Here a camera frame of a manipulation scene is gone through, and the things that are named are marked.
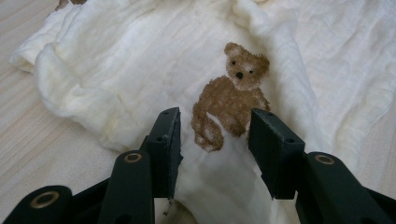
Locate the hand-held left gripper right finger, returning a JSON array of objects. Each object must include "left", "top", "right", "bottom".
[{"left": 247, "top": 107, "right": 306, "bottom": 201}]

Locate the white cloth with bear print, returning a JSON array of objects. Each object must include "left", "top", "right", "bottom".
[{"left": 8, "top": 0, "right": 396, "bottom": 224}]

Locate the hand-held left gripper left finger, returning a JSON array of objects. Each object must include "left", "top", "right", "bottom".
[{"left": 140, "top": 106, "right": 184, "bottom": 201}]

